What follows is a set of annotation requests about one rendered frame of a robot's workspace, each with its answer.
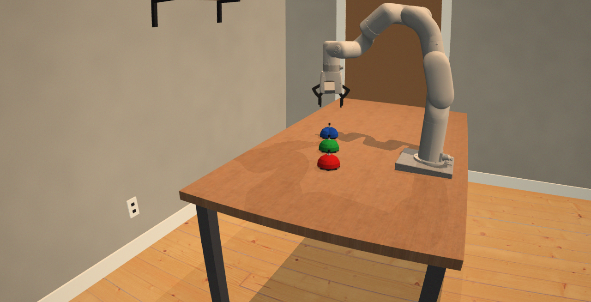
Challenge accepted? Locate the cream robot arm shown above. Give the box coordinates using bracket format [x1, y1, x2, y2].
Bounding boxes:
[323, 3, 454, 166]

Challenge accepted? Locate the green service bell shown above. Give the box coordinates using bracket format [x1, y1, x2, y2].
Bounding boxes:
[319, 134, 339, 153]

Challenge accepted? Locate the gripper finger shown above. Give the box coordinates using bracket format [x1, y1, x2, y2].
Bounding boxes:
[312, 84, 323, 107]
[339, 85, 350, 108]

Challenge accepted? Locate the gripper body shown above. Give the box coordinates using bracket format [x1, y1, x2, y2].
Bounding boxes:
[320, 71, 343, 94]

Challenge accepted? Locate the red dome bell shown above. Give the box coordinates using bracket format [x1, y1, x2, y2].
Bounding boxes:
[317, 149, 340, 171]

